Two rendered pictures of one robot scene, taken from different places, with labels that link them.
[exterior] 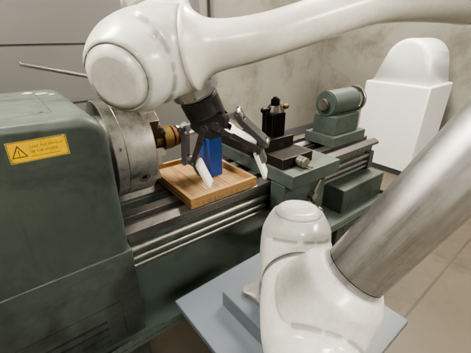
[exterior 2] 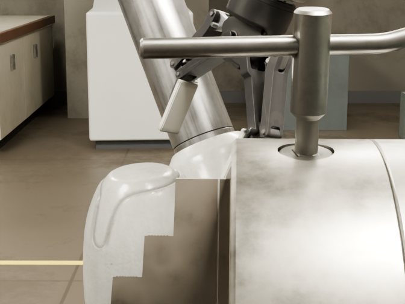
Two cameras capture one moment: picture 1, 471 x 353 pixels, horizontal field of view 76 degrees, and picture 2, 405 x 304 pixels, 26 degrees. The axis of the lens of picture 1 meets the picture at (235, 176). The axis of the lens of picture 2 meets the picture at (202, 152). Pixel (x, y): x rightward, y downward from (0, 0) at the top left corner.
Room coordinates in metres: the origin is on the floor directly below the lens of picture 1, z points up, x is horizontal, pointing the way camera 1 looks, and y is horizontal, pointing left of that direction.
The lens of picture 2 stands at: (1.41, 0.66, 1.35)
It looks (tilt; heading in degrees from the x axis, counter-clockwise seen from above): 12 degrees down; 220
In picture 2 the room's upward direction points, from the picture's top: straight up
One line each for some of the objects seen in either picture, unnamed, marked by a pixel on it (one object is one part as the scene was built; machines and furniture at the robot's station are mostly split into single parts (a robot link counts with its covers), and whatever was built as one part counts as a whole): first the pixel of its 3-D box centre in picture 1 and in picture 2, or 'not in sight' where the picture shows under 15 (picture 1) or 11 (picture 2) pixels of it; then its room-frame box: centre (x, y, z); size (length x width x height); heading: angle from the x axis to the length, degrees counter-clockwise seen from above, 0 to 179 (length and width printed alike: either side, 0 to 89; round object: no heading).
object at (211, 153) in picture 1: (210, 147); not in sight; (1.16, 0.10, 1.00); 0.08 x 0.06 x 0.23; 37
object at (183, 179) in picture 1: (200, 176); not in sight; (1.13, 0.14, 0.89); 0.36 x 0.30 x 0.04; 37
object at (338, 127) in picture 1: (338, 113); not in sight; (1.68, -0.58, 1.01); 0.30 x 0.20 x 0.29; 127
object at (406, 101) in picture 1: (401, 106); not in sight; (3.36, -1.85, 0.69); 0.69 x 0.59 x 1.38; 39
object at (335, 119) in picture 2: not in sight; (302, 79); (-5.13, -3.59, 0.34); 1.33 x 0.65 x 0.68; 39
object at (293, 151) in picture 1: (263, 146); not in sight; (1.32, -0.13, 0.95); 0.43 x 0.18 x 0.04; 37
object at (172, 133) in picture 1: (165, 137); not in sight; (1.04, 0.26, 1.08); 0.09 x 0.09 x 0.09; 37
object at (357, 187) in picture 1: (325, 215); not in sight; (1.67, -0.59, 0.34); 0.44 x 0.40 x 0.68; 37
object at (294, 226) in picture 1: (294, 248); (146, 243); (0.56, -0.14, 0.97); 0.18 x 0.16 x 0.22; 175
